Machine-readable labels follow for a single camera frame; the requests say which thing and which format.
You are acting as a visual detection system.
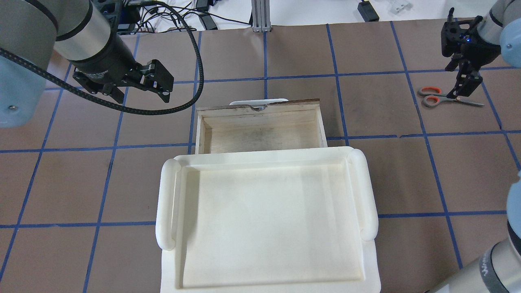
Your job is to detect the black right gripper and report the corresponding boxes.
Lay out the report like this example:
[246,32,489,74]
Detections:
[441,7,501,98]

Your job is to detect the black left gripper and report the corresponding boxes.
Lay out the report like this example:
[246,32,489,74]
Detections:
[71,35,174,104]

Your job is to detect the orange grey scissors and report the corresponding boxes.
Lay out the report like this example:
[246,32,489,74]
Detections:
[417,86,484,108]

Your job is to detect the wooden drawer with white handle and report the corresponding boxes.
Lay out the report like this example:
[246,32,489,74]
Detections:
[194,99,328,154]

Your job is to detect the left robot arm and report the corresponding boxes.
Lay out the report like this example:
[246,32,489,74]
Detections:
[1,0,174,104]

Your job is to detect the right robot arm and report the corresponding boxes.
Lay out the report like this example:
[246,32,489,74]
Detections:
[429,0,520,293]

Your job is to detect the small black power brick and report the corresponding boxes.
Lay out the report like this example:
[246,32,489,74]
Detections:
[357,0,380,22]

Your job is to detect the white foam tray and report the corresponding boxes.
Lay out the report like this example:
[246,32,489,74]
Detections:
[155,146,381,293]

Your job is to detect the black braided cable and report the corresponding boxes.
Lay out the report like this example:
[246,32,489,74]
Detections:
[0,0,205,114]

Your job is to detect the aluminium frame post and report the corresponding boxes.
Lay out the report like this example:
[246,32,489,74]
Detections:
[251,0,272,32]

